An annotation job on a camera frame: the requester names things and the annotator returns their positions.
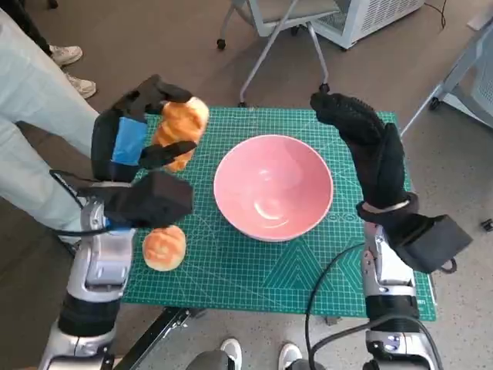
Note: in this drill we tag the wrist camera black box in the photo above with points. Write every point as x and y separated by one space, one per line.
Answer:
435 243
154 200

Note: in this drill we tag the small black floor object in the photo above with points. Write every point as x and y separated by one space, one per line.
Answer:
487 224

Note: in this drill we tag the pink bowl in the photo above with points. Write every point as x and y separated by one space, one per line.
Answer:
273 185

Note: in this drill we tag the light grey wheeled cart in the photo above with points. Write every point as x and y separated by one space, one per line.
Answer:
481 77

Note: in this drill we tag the left robot hand blue tape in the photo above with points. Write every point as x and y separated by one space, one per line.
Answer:
127 142

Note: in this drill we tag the round toy bread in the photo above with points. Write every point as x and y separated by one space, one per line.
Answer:
163 248

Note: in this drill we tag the grey chair on casters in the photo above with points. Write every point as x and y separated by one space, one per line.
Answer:
292 9

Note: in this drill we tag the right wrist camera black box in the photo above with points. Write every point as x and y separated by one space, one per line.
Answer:
435 243

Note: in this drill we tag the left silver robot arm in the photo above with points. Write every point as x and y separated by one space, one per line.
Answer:
104 270

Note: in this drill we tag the person with white sneakers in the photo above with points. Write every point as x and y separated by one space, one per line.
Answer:
67 54

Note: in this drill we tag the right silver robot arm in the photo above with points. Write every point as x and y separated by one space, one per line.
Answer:
389 277

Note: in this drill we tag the white paper sheet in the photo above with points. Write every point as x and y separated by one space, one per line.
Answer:
475 22

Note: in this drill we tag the black metal table bracket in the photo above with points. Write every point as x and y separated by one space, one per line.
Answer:
154 339

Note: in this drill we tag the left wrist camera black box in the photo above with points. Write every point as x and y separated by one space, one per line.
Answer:
154 200

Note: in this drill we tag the green cutting mat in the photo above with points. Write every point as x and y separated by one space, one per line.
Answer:
239 277

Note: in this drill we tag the person in light trousers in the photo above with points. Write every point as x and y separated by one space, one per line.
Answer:
31 115

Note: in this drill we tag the long toy bread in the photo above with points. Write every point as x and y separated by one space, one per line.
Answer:
181 123

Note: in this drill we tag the white shoe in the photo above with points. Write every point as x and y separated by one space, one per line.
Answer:
289 354
231 352

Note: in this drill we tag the white perforated cabinet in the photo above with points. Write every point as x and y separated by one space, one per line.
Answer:
385 15

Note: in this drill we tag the right robot hand black glove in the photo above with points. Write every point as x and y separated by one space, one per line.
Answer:
369 146

